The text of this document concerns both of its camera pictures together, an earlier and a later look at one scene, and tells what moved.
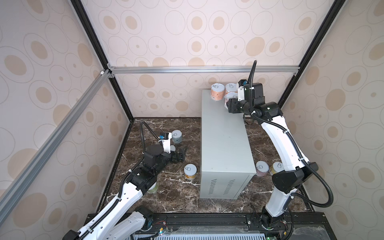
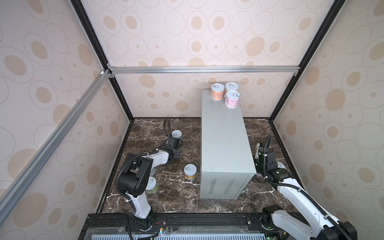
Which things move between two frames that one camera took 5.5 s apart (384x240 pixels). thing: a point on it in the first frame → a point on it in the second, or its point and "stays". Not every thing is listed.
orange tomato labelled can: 231,87 stays
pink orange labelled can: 217,91 stays
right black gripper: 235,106 → 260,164
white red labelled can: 230,95 stays
